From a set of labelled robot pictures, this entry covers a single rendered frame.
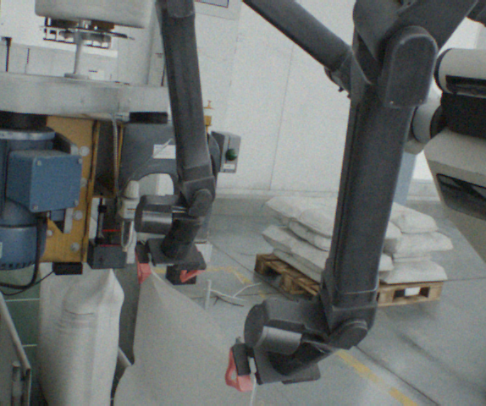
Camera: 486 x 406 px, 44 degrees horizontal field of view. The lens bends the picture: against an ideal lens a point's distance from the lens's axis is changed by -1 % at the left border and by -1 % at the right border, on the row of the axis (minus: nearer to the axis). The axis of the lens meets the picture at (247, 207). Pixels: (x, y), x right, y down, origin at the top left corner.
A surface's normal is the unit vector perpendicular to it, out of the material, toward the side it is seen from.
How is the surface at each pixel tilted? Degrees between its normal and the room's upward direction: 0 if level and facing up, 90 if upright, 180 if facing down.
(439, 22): 117
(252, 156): 90
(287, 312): 28
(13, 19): 90
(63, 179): 90
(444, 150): 40
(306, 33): 106
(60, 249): 90
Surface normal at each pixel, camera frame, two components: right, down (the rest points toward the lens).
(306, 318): 0.46, -0.70
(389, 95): 0.13, 0.66
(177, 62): 0.28, 0.48
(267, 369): 0.47, -0.50
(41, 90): 0.76, 0.26
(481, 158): -0.44, -0.75
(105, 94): 0.92, 0.22
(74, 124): 0.49, 0.27
